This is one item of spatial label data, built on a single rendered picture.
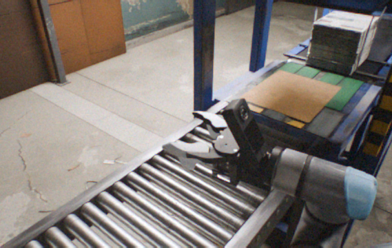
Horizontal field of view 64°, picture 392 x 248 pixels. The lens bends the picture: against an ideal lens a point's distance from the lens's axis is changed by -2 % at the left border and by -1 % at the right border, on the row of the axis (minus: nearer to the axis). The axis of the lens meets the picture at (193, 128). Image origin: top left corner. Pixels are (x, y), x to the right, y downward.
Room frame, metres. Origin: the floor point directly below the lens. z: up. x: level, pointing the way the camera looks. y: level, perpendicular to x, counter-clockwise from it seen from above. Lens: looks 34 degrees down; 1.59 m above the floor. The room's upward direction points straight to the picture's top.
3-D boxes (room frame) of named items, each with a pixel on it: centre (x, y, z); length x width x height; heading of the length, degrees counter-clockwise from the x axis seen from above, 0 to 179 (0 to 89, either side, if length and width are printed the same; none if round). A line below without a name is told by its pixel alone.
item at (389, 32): (2.40, -1.29, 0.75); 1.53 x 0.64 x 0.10; 141
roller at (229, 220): (0.78, 0.02, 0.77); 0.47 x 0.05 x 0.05; 51
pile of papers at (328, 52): (1.96, -0.94, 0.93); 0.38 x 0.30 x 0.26; 141
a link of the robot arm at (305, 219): (0.36, -0.22, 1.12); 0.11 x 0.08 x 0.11; 150
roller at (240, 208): (0.83, -0.02, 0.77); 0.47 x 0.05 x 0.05; 51
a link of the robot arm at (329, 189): (0.38, -0.23, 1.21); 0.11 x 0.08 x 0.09; 60
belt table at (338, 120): (1.52, -0.58, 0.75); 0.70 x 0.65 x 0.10; 141
